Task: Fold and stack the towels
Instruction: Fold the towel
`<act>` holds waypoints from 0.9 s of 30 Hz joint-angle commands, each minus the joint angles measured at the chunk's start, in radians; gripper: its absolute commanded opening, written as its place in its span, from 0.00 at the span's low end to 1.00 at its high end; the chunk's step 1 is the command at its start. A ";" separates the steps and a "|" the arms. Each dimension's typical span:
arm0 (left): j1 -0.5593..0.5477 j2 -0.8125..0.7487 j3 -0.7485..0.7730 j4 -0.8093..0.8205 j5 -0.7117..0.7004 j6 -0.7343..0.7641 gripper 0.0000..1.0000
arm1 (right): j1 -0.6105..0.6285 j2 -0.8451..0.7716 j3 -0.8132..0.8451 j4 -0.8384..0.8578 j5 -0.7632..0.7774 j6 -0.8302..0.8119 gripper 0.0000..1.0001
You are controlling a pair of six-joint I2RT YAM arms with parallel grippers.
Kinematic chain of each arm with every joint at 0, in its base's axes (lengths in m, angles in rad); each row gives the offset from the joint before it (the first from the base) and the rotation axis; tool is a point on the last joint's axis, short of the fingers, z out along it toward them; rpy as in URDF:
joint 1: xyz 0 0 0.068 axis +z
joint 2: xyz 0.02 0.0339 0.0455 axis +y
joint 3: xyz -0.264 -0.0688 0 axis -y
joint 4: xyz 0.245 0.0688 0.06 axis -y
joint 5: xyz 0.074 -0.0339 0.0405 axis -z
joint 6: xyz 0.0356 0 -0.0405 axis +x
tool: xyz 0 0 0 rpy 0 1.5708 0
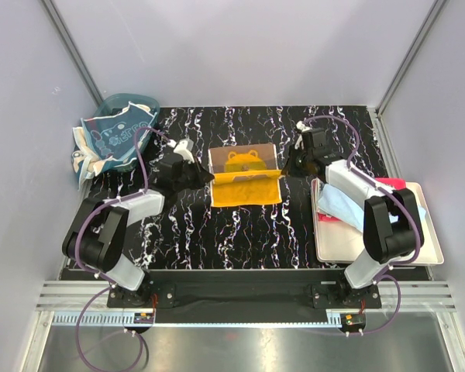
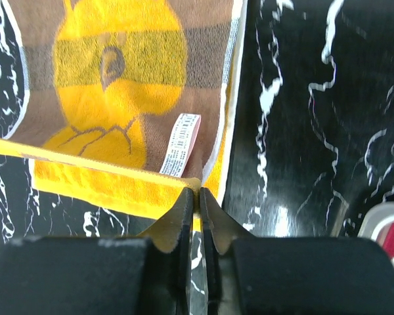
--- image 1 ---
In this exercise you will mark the aluminium corner post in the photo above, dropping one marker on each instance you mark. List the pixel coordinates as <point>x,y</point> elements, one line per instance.
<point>70,46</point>
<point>420,38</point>

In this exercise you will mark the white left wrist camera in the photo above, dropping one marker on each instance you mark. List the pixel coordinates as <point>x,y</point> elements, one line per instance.
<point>183,148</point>

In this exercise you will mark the yellow towel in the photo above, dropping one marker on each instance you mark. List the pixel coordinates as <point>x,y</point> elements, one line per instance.
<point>244,175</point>

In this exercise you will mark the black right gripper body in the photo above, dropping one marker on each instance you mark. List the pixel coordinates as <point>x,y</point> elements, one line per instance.
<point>301,166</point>

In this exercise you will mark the blue white patterned towel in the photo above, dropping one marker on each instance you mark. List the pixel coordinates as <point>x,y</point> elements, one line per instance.
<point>108,143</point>

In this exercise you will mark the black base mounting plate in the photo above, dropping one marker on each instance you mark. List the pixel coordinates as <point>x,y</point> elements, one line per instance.
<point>215,314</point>

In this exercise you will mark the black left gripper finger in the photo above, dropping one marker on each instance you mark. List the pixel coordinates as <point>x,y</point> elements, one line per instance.
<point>181,183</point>
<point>199,175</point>

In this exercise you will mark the white plastic tray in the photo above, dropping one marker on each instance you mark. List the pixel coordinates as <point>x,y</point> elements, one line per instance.
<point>388,233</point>

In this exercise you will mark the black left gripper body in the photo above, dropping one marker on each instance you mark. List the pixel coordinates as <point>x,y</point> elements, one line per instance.
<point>185,167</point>

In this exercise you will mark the aluminium front rail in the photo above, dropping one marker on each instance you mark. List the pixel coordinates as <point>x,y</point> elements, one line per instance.
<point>410,295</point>

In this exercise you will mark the left aluminium corner post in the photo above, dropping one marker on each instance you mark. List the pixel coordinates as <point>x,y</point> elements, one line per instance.
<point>70,46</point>

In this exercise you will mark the controller board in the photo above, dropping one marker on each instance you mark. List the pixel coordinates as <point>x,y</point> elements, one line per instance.
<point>355,320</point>
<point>144,318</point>

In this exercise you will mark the teal plastic laundry basket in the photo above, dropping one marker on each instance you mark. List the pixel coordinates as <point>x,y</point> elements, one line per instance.
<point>118,104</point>

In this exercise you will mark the left controller board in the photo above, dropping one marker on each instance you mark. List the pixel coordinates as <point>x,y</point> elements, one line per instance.
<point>144,318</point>

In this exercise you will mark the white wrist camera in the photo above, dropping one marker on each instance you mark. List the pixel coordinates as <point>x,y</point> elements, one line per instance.
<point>183,148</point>
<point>302,127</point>

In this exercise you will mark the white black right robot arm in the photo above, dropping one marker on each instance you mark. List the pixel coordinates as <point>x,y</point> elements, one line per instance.
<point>357,278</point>

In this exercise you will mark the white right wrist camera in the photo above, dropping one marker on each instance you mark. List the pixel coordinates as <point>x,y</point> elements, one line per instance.
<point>302,127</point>

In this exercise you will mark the right aluminium corner post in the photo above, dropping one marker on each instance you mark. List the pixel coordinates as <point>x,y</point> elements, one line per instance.
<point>420,38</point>

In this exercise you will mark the slotted cable duct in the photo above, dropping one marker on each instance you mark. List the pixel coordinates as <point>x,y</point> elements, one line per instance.
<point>71,318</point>

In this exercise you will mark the right controller board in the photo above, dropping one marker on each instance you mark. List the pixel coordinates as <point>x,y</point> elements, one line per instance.
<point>355,320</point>

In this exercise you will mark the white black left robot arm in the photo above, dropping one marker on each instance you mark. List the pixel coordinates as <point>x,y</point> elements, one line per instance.
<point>96,237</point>

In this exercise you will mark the grey lettered folded towel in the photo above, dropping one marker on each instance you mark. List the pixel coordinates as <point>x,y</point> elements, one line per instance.
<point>316,191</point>

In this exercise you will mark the light blue terry towel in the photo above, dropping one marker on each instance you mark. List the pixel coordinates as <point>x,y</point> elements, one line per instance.
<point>333,205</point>

